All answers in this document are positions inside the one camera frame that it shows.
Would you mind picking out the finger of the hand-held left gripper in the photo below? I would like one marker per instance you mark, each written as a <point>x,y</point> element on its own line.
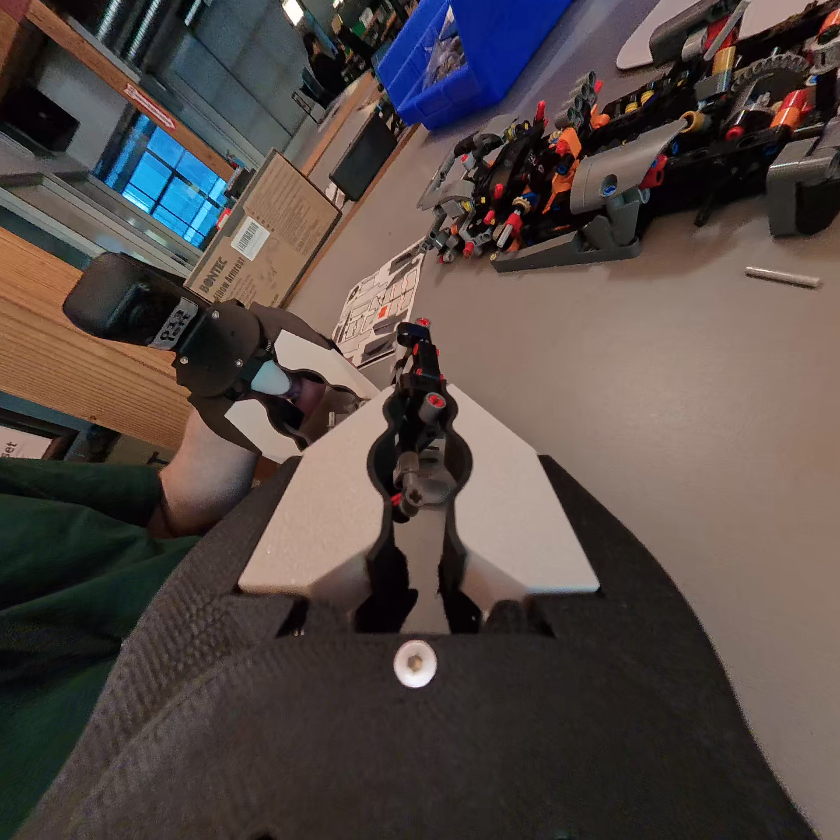
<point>262,426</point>
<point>321,361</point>

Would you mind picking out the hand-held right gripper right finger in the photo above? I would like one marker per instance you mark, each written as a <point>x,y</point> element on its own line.
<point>525,525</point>

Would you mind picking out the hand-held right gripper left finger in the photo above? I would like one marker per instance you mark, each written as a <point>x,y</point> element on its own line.
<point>315,525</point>

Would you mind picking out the black lego beam assembly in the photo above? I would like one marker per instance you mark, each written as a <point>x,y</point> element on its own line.
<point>426,387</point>

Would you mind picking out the person's left forearm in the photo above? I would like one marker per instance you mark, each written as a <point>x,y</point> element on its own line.
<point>203,479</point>

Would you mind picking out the lego sticker sheet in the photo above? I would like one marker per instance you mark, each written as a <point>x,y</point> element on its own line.
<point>380,302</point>

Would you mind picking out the large lego car chassis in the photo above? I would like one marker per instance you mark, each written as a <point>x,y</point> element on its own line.
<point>617,177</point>

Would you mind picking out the light grey lego axle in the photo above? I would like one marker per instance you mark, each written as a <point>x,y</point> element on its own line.
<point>781,277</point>

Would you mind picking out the cardboard box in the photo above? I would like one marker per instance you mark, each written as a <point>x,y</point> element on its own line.
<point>275,229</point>

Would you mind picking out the wooden partition panel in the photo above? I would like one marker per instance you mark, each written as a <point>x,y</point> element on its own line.
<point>65,367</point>

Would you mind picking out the large window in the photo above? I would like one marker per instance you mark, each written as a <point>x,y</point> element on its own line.
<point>164,184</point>

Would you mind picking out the black power adapter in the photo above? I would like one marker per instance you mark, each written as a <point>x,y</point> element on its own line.
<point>364,157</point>

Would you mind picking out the person's green shirt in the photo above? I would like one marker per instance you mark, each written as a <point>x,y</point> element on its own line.
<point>65,590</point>

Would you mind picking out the clear plastic parts bags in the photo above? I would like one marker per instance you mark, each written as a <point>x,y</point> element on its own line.
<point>446,49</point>

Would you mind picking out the blue storage bin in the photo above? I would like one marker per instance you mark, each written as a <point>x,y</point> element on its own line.
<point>485,65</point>

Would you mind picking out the white book stand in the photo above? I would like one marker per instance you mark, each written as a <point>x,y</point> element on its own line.
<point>633,49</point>

